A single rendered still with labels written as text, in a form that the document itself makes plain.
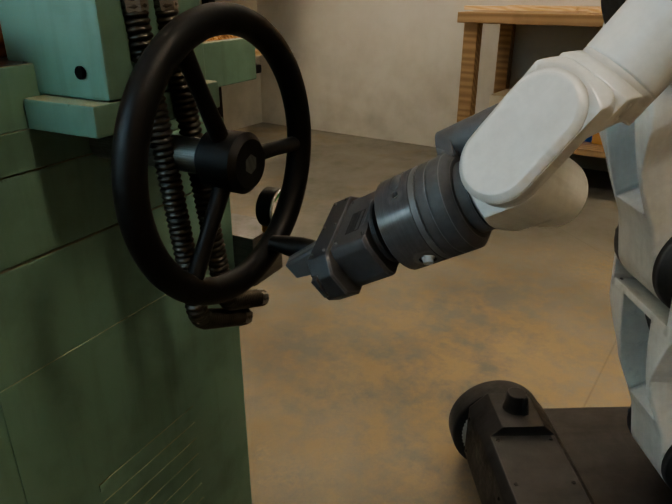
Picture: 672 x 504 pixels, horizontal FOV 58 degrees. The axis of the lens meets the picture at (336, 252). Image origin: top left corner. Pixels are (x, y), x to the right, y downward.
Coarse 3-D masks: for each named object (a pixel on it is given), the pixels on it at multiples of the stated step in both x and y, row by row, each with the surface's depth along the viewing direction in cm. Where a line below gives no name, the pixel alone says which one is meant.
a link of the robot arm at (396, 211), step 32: (384, 192) 54; (352, 224) 57; (384, 224) 53; (416, 224) 51; (320, 256) 56; (352, 256) 55; (384, 256) 56; (416, 256) 53; (448, 256) 53; (320, 288) 56; (352, 288) 57
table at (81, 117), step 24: (216, 48) 82; (240, 48) 86; (0, 72) 56; (24, 72) 58; (216, 72) 82; (240, 72) 87; (0, 96) 56; (24, 96) 58; (48, 96) 59; (168, 96) 62; (216, 96) 69; (0, 120) 57; (24, 120) 59; (48, 120) 58; (72, 120) 56; (96, 120) 55
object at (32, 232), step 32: (96, 160) 67; (0, 192) 58; (32, 192) 61; (64, 192) 64; (96, 192) 68; (160, 192) 77; (0, 224) 59; (32, 224) 62; (64, 224) 65; (96, 224) 69; (0, 256) 59; (32, 256) 63
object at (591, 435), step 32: (480, 416) 121; (512, 416) 117; (544, 416) 120; (576, 416) 124; (608, 416) 124; (480, 448) 117; (512, 448) 112; (544, 448) 112; (576, 448) 115; (608, 448) 115; (640, 448) 115; (480, 480) 117; (512, 480) 105; (544, 480) 105; (576, 480) 105; (608, 480) 108; (640, 480) 108
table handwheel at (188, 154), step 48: (192, 48) 51; (288, 48) 63; (144, 96) 47; (288, 96) 67; (96, 144) 66; (144, 144) 48; (192, 144) 60; (240, 144) 57; (288, 144) 68; (144, 192) 49; (240, 192) 59; (288, 192) 71; (144, 240) 50; (192, 288) 56; (240, 288) 63
